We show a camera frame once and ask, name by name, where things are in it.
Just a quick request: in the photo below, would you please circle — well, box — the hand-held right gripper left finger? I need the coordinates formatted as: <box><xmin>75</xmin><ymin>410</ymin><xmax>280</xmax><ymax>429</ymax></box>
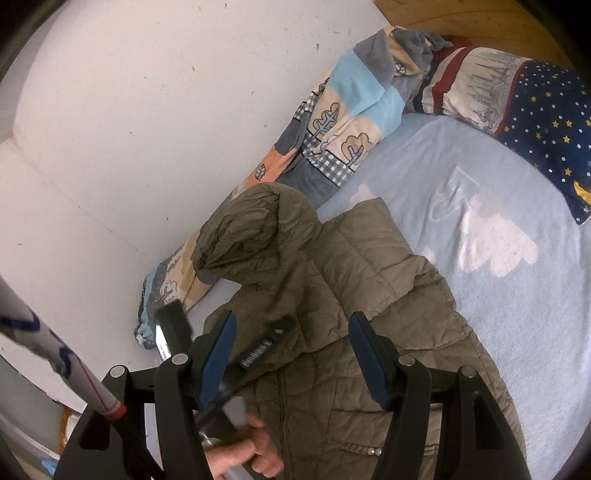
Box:
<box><xmin>53</xmin><ymin>310</ymin><xmax>238</xmax><ymax>480</ymax></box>

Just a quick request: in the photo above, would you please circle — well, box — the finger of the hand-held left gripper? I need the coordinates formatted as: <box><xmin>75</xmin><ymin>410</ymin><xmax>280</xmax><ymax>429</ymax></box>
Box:
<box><xmin>156</xmin><ymin>302</ymin><xmax>193</xmax><ymax>360</ymax></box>
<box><xmin>237</xmin><ymin>316</ymin><xmax>297</xmax><ymax>371</ymax></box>

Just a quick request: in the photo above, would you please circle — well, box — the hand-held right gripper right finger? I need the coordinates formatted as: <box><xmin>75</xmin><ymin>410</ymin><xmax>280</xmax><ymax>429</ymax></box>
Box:
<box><xmin>347</xmin><ymin>311</ymin><xmax>527</xmax><ymax>480</ymax></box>

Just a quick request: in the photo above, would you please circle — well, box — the olive quilted hooded jacket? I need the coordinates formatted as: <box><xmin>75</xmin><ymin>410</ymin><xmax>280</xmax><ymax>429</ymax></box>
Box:
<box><xmin>191</xmin><ymin>182</ymin><xmax>527</xmax><ymax>480</ymax></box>

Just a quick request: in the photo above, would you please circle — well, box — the person's left hand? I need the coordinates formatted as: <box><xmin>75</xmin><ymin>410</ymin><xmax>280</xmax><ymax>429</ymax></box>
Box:
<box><xmin>207</xmin><ymin>412</ymin><xmax>280</xmax><ymax>480</ymax></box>

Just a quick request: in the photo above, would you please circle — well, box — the light blue cloud print bedsheet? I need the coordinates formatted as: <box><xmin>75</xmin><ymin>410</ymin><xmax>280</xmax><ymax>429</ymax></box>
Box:
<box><xmin>185</xmin><ymin>113</ymin><xmax>591</xmax><ymax>480</ymax></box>

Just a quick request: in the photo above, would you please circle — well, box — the patchwork tree print blanket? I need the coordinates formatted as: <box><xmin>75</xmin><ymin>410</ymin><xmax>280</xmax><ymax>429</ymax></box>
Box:
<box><xmin>134</xmin><ymin>25</ymin><xmax>455</xmax><ymax>352</ymax></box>

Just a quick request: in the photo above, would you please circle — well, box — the navy star print pillow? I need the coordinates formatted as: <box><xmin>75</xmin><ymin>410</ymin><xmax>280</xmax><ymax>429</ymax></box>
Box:
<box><xmin>413</xmin><ymin>34</ymin><xmax>591</xmax><ymax>227</ymax></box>

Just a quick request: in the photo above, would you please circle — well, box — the wooden headboard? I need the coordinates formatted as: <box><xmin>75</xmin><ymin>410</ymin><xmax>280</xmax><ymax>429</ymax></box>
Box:
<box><xmin>374</xmin><ymin>0</ymin><xmax>570</xmax><ymax>70</ymax></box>

